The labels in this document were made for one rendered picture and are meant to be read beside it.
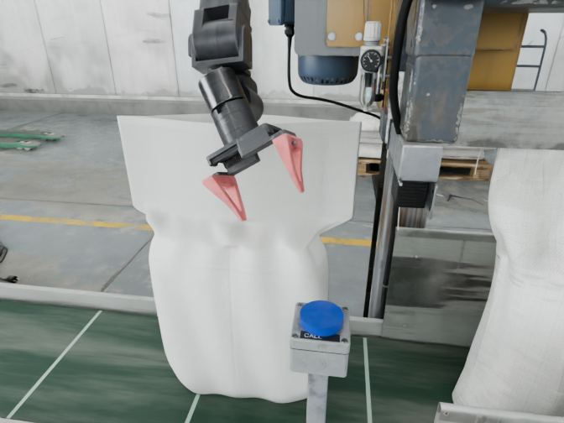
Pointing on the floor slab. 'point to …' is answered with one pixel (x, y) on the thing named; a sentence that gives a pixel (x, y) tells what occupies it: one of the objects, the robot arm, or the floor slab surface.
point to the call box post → (316, 398)
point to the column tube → (409, 217)
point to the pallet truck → (27, 138)
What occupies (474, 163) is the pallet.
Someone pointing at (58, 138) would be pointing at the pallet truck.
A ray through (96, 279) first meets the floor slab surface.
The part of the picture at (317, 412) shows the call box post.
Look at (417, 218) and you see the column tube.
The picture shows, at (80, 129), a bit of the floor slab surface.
